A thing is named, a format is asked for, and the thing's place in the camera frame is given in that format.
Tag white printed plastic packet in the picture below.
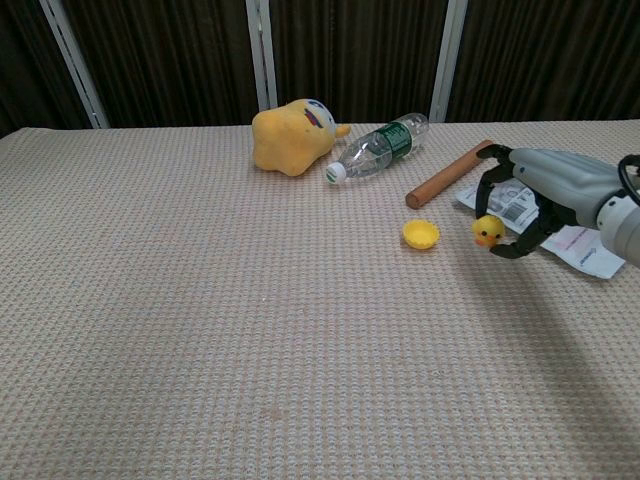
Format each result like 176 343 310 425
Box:
455 178 627 279

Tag yellow fluted cap dish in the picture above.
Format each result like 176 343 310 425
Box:
402 219 441 251

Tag wooden rolling pin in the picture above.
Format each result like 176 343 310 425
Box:
405 139 496 210

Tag dark pleated curtain panel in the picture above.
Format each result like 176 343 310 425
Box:
0 0 94 139
268 0 447 125
59 0 262 129
446 0 640 123

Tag small yellow rubber duck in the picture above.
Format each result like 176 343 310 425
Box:
471 215 507 248

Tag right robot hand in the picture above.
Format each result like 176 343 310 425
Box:
474 142 625 260

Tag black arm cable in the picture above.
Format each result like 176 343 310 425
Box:
617 153 640 207

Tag yellow plush toy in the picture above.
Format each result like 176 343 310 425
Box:
250 97 352 177

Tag white metal screen post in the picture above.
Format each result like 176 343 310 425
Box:
245 0 279 112
38 0 110 130
429 0 469 124

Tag clear plastic water bottle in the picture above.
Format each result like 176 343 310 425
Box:
325 112 431 187

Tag beige woven tablecloth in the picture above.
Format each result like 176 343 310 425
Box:
0 118 640 480

